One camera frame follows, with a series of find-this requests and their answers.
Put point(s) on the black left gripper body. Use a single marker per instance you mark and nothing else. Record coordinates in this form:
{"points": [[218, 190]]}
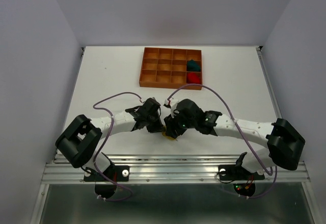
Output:
{"points": [[154, 123]]}

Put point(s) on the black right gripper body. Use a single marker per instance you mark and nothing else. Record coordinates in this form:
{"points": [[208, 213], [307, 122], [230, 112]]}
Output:
{"points": [[180, 123]]}

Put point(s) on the yellow sock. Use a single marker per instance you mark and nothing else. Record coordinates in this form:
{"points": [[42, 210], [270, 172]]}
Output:
{"points": [[170, 133]]}

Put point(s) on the red sock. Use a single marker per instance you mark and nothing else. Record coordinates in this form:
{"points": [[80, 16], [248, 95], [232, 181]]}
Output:
{"points": [[193, 77]]}

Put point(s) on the orange compartment tray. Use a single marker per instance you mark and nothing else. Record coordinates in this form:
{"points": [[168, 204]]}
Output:
{"points": [[166, 68]]}

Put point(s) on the dark green sock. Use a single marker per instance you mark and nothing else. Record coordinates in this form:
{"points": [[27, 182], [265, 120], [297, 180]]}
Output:
{"points": [[192, 66]]}

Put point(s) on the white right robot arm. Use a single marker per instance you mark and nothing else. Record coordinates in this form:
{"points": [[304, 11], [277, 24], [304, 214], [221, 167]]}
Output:
{"points": [[271, 143]]}

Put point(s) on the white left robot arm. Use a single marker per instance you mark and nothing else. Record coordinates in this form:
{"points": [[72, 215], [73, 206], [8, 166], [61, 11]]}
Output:
{"points": [[78, 142]]}

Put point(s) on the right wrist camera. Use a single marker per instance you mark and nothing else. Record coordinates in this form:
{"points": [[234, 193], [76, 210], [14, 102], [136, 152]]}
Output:
{"points": [[172, 105]]}

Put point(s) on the aluminium mounting rail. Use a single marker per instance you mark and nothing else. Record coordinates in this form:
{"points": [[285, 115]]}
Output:
{"points": [[147, 169]]}

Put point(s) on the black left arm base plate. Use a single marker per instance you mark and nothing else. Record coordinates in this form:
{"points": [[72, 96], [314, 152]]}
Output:
{"points": [[117, 173]]}

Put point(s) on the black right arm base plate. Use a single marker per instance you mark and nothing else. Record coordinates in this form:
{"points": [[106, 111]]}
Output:
{"points": [[230, 172]]}

